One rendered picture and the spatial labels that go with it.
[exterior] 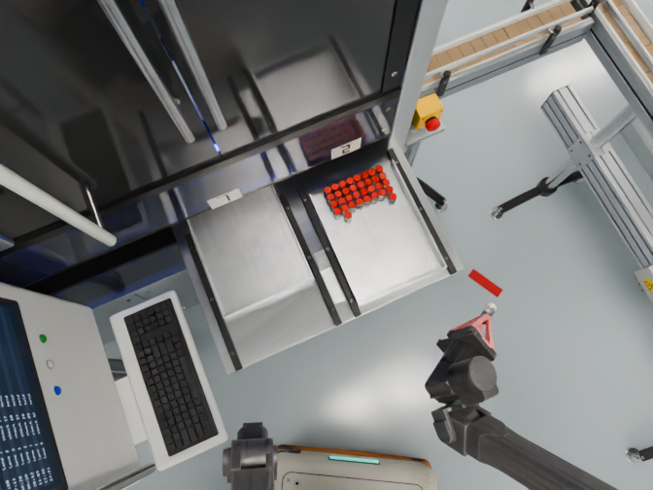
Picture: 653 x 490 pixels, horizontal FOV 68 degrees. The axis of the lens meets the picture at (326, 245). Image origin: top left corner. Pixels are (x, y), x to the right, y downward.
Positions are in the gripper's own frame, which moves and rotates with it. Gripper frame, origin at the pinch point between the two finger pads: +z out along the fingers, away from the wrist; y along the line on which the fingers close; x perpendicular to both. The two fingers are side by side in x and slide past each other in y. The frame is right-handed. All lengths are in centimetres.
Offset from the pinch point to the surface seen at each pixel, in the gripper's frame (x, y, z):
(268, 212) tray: 46, -49, 10
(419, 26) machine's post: 51, 16, 21
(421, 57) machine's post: 48, 8, 27
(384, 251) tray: 16.5, -34.0, 21.0
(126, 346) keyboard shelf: 43, -80, -35
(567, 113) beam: 3, -19, 120
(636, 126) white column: -32, -28, 184
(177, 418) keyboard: 20, -71, -40
